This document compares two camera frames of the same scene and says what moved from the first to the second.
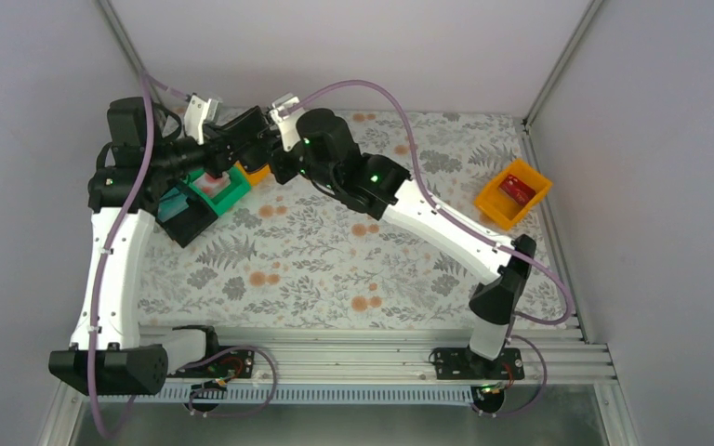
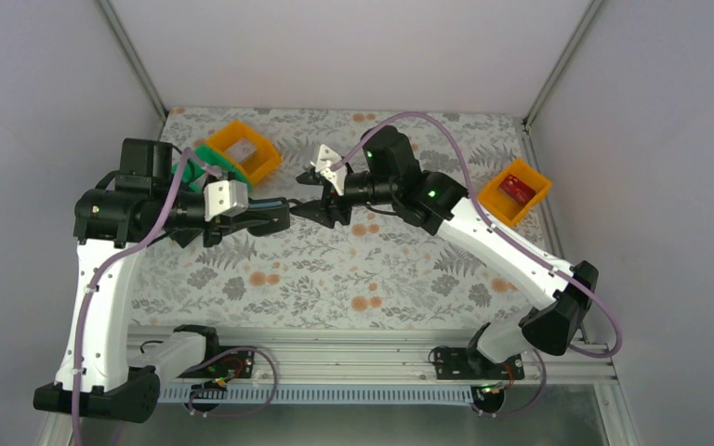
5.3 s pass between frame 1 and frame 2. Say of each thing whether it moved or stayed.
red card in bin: stayed
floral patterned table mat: stayed
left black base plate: stayed
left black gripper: moved
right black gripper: moved
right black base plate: stayed
